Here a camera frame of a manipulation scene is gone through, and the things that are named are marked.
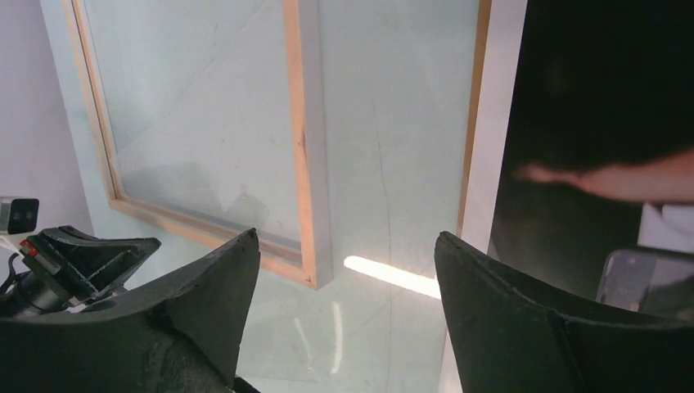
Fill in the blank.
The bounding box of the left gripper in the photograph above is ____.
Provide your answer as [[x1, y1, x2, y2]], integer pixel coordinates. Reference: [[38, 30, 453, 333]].
[[1, 226, 161, 318]]

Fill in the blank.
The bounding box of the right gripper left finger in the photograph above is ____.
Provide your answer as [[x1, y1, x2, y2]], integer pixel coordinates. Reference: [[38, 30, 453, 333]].
[[1, 228, 260, 392]]

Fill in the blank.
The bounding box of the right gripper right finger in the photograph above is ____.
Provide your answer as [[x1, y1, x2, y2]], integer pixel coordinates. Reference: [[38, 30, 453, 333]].
[[435, 232, 693, 392]]

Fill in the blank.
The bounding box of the wooden picture frame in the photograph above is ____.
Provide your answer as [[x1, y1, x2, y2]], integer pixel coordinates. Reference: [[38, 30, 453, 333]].
[[61, 1, 333, 290]]

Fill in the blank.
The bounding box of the printed photo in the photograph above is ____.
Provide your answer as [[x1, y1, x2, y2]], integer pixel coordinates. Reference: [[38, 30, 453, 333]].
[[454, 1, 693, 325]]

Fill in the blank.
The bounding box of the brown backing board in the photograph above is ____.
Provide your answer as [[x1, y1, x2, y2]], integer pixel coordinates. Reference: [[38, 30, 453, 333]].
[[457, 0, 492, 237]]

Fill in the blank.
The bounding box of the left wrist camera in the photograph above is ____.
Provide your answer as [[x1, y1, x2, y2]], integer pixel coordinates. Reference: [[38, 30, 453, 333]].
[[1, 196, 39, 235]]

